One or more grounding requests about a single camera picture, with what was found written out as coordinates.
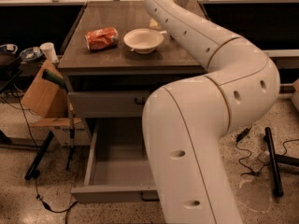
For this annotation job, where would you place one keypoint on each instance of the open grey lower drawer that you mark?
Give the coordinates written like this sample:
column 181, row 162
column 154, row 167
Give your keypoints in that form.
column 118, row 170

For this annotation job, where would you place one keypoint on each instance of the white paper bowl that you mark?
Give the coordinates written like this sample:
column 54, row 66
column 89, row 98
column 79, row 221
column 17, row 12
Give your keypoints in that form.
column 143, row 40

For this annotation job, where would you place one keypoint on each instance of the blue bowl far left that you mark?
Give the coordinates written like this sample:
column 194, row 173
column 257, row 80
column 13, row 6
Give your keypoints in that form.
column 8, row 49

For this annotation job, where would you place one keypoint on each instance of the green handled tool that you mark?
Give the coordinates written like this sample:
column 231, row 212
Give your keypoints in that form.
column 50, row 76

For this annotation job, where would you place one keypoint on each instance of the grey drawer cabinet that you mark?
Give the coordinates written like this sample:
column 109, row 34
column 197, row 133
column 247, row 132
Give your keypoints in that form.
column 119, row 68

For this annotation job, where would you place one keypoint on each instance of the white paper cup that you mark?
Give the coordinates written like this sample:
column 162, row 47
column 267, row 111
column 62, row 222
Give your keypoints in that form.
column 48, row 50

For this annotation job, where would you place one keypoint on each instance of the brown cardboard box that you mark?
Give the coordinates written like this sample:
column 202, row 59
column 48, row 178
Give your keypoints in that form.
column 51, row 103

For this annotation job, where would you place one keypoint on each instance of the closed grey upper drawer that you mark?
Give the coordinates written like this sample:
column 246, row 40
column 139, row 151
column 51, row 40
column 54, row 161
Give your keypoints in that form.
column 108, row 104

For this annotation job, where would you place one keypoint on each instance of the crushed orange soda can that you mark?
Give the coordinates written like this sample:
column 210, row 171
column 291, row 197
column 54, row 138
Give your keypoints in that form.
column 102, row 38

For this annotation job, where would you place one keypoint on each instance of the black chair leg base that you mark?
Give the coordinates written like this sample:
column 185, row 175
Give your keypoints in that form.
column 275, row 160

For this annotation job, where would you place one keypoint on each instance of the black stand leg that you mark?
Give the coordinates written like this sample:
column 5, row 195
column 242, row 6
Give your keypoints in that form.
column 33, row 171

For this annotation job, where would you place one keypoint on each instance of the clear plastic bottle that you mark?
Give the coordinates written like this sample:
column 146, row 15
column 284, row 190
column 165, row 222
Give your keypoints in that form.
column 261, row 161

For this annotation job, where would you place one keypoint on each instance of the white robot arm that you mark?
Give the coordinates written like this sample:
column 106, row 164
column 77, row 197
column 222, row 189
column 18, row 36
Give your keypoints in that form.
column 183, row 121

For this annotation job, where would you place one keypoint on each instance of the blue bowl with item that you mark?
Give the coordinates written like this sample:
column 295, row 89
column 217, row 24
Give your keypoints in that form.
column 31, row 55

